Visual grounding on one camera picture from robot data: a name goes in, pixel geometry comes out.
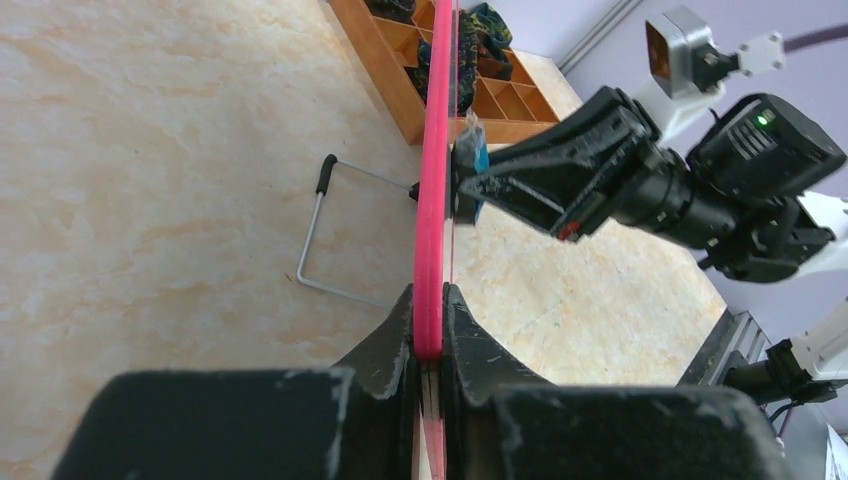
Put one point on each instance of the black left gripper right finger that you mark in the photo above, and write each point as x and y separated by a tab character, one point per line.
474	367

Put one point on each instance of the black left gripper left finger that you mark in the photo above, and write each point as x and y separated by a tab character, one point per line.
380	432

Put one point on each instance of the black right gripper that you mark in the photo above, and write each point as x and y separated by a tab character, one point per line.
607	161

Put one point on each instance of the blue eraser sponge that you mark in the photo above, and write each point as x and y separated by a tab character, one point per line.
469	157

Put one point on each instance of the white whiteboard with red rim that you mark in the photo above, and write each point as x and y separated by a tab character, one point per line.
427	312

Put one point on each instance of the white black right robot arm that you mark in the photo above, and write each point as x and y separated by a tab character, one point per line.
743	195

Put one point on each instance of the orange wooden compartment tray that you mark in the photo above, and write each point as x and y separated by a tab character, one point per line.
394	41

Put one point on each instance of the dark patterned long cloth strip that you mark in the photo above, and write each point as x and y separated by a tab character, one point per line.
483	37

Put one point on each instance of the black rolled cloth left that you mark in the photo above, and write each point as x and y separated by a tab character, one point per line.
401	11

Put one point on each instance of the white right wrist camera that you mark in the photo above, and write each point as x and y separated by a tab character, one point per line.
688	70

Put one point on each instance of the aluminium right corner post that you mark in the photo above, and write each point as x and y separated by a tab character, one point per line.
608	22

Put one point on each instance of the aluminium front frame rail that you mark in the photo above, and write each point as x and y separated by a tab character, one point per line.
736	339

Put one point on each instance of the metal wire whiteboard stand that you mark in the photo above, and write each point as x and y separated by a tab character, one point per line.
359	244

